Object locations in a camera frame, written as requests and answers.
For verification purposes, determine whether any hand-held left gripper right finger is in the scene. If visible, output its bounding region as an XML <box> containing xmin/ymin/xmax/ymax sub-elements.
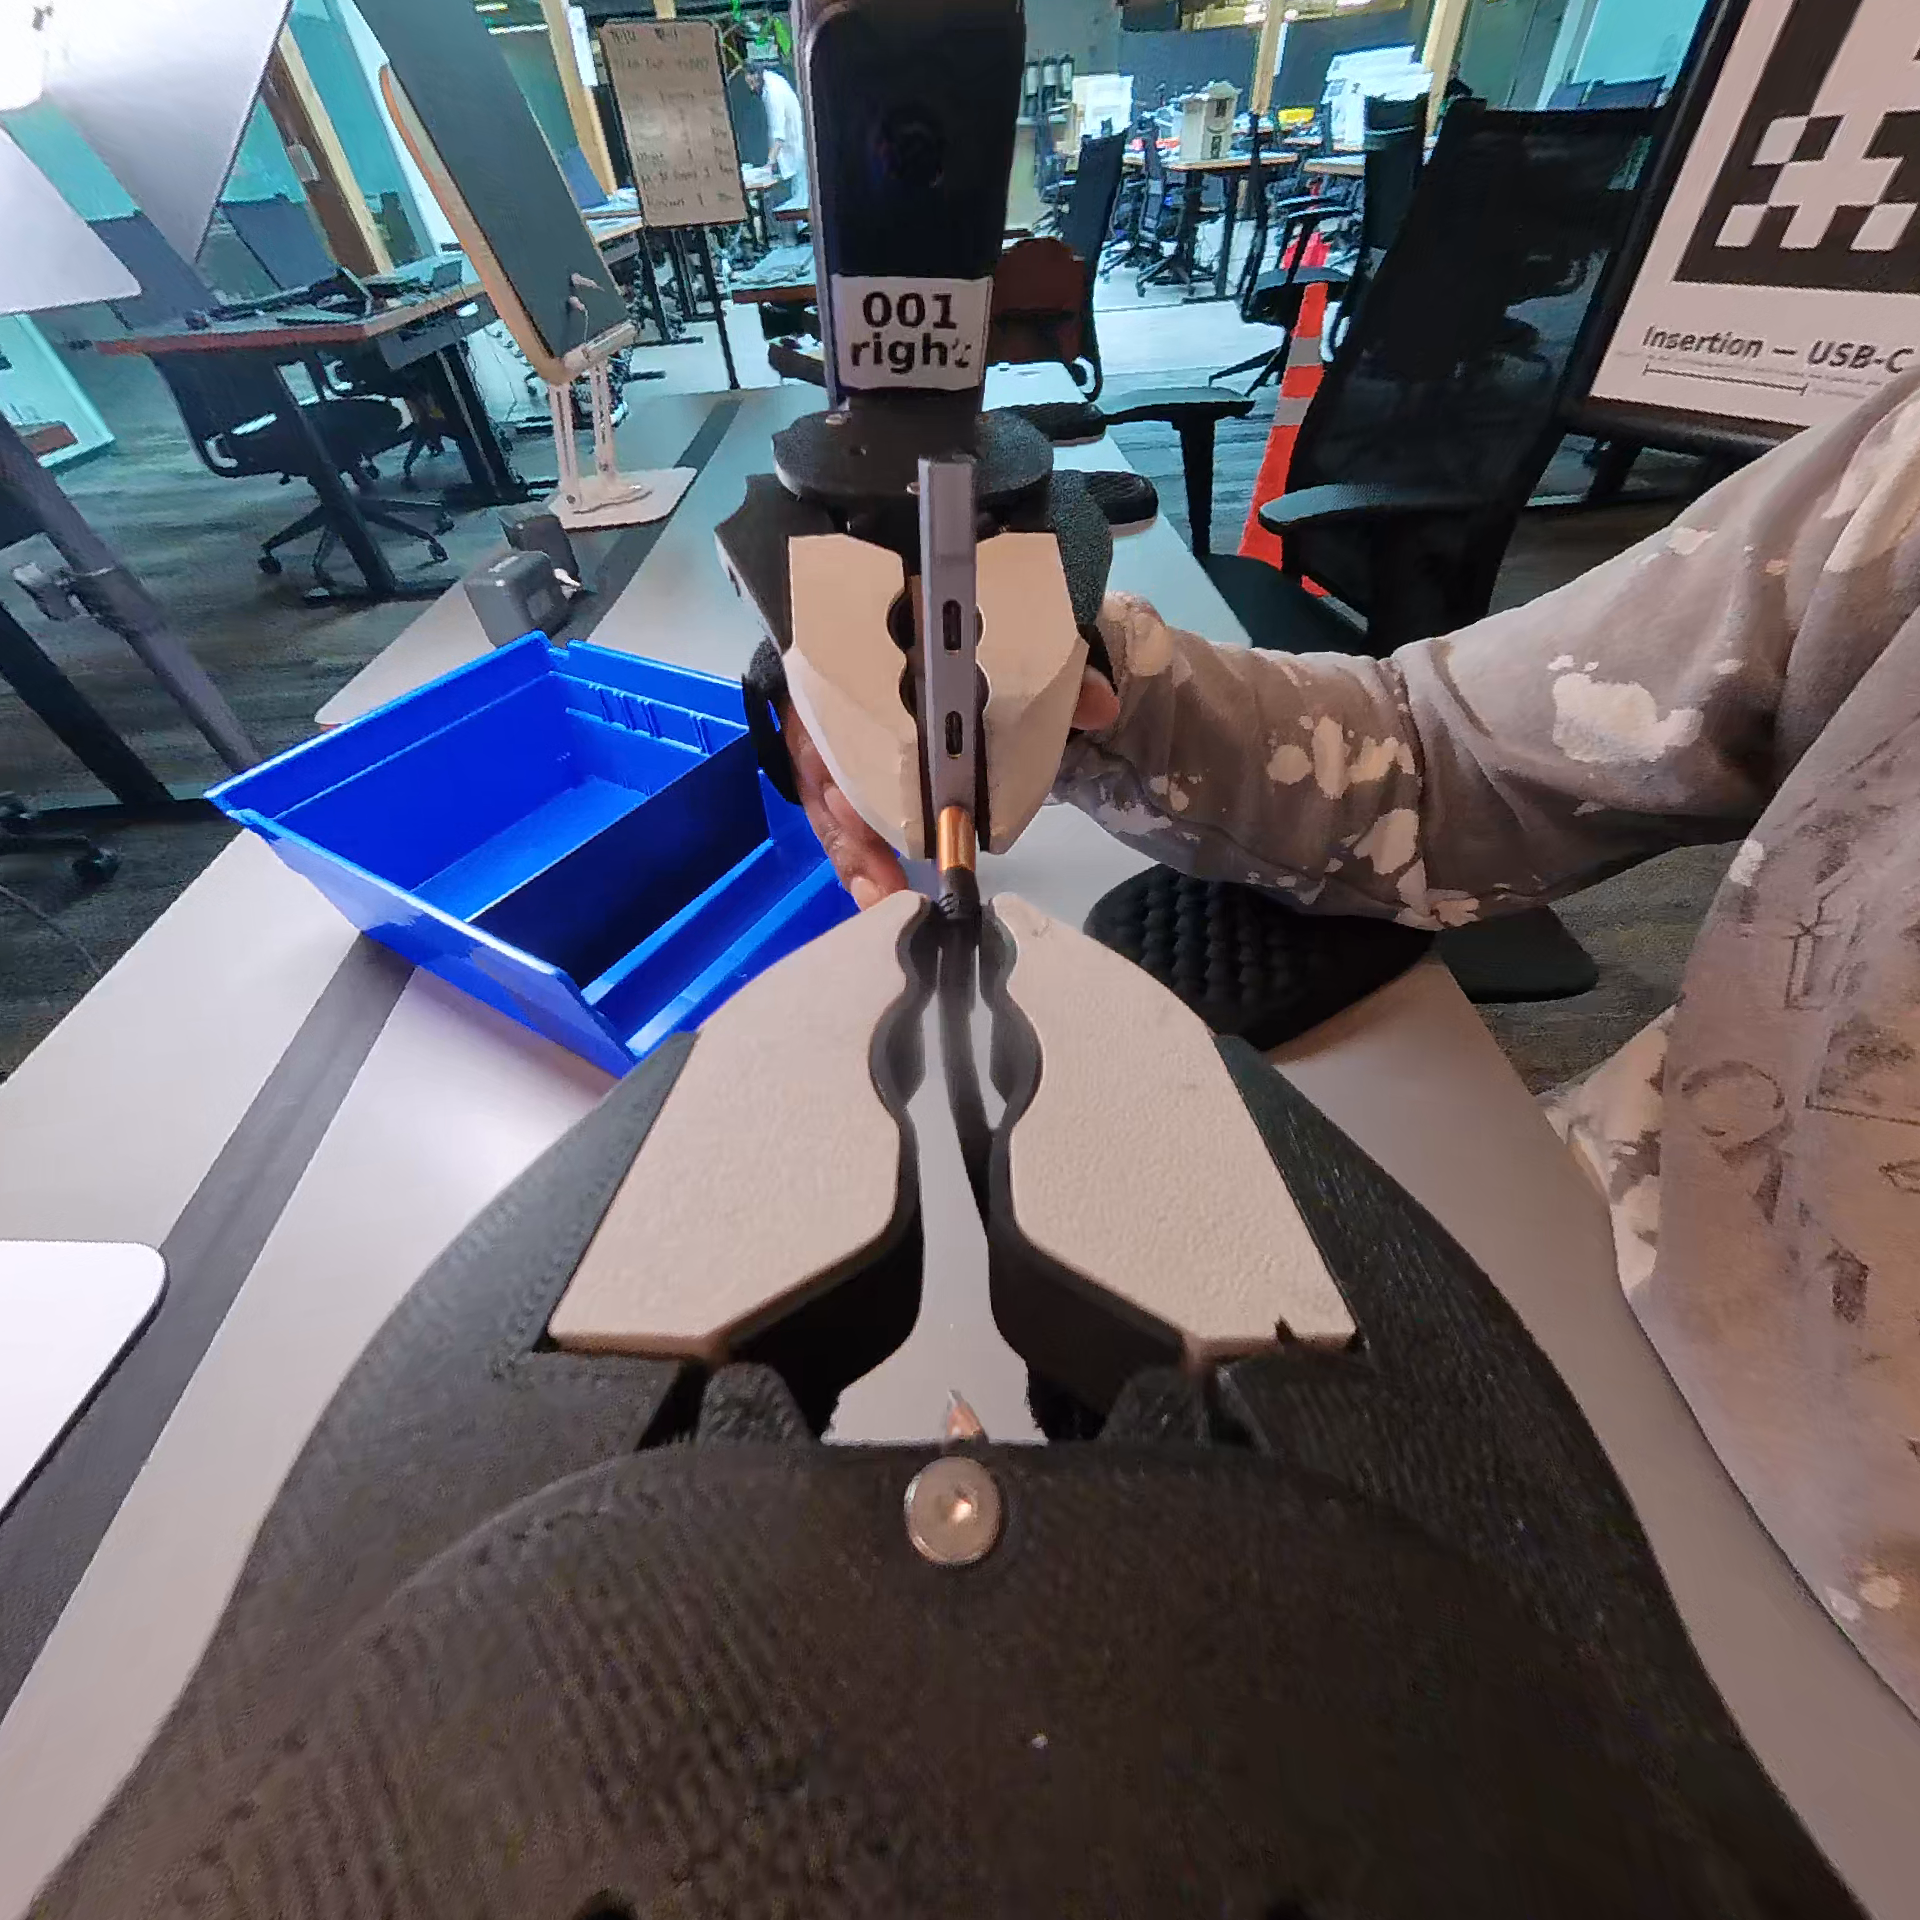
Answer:
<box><xmin>986</xmin><ymin>897</ymin><xmax>1360</xmax><ymax>1370</ymax></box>

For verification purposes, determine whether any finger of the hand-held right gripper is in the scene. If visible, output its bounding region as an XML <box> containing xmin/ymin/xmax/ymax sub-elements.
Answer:
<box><xmin>973</xmin><ymin>531</ymin><xmax>1095</xmax><ymax>855</ymax></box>
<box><xmin>782</xmin><ymin>531</ymin><xmax>920</xmax><ymax>865</ymax></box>

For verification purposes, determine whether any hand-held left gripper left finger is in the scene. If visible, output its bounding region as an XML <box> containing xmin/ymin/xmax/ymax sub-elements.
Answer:
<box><xmin>546</xmin><ymin>891</ymin><xmax>931</xmax><ymax>1364</ymax></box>

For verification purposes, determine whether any grey usb hub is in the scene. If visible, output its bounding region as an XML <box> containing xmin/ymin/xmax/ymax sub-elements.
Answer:
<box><xmin>906</xmin><ymin>458</ymin><xmax>993</xmax><ymax>819</ymax></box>

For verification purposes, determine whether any black cable with orange plug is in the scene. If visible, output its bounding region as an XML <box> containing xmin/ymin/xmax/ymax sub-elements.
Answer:
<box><xmin>920</xmin><ymin>804</ymin><xmax>1009</xmax><ymax>1186</ymax></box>

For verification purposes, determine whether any person's right forearm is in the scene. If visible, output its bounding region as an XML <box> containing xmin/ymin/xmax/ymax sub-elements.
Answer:
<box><xmin>1055</xmin><ymin>383</ymin><xmax>1920</xmax><ymax>928</ymax></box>

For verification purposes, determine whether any person's right hand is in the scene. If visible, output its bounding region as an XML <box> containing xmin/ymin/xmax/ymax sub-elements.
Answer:
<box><xmin>790</xmin><ymin>743</ymin><xmax>928</xmax><ymax>913</ymax></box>

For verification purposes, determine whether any whiteboard on stand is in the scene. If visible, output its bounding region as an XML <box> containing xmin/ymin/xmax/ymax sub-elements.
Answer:
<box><xmin>599</xmin><ymin>18</ymin><xmax>750</xmax><ymax>232</ymax></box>

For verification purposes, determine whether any black padded chair armrest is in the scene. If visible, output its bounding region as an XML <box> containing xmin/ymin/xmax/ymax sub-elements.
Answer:
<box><xmin>1083</xmin><ymin>863</ymin><xmax>1602</xmax><ymax>1051</ymax></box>

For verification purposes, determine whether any small grey device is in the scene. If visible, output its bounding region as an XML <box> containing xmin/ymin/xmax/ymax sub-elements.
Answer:
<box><xmin>462</xmin><ymin>508</ymin><xmax>584</xmax><ymax>644</ymax></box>

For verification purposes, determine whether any orange traffic cone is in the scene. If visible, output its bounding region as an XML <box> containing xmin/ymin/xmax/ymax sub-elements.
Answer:
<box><xmin>1237</xmin><ymin>232</ymin><xmax>1339</xmax><ymax>569</ymax></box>

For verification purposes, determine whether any blue plastic bin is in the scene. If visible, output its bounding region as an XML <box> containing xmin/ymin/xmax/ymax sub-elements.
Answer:
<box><xmin>208</xmin><ymin>632</ymin><xmax>867</xmax><ymax>1078</ymax></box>

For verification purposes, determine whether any black board with wooden rim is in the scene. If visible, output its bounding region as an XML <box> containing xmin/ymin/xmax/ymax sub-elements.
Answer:
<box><xmin>352</xmin><ymin>0</ymin><xmax>698</xmax><ymax>531</ymax></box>

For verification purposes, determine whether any black mesh office chair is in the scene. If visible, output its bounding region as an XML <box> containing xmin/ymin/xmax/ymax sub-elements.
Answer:
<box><xmin>1102</xmin><ymin>97</ymin><xmax>1665</xmax><ymax>654</ymax></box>

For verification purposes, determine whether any wooden desk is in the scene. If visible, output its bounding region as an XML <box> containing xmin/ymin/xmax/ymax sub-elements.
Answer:
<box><xmin>95</xmin><ymin>276</ymin><xmax>505</xmax><ymax>602</ymax></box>

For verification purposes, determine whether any person's grey patterned sweatshirt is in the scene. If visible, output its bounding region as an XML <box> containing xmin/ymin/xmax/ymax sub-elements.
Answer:
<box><xmin>1545</xmin><ymin>704</ymin><xmax>1920</xmax><ymax>1719</ymax></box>

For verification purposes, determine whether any white rounded plate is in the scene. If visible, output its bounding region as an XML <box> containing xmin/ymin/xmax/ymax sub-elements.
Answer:
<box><xmin>0</xmin><ymin>1241</ymin><xmax>169</xmax><ymax>1518</ymax></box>

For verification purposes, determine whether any black light stand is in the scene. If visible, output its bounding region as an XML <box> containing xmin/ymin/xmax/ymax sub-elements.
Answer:
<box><xmin>0</xmin><ymin>416</ymin><xmax>264</xmax><ymax>816</ymax></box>

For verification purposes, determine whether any white softbox light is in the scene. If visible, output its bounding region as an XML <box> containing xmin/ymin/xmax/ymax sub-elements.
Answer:
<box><xmin>0</xmin><ymin>0</ymin><xmax>295</xmax><ymax>319</ymax></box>

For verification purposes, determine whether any white sign with black tag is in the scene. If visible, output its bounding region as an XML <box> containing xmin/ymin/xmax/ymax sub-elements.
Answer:
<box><xmin>1559</xmin><ymin>0</ymin><xmax>1920</xmax><ymax>452</ymax></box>

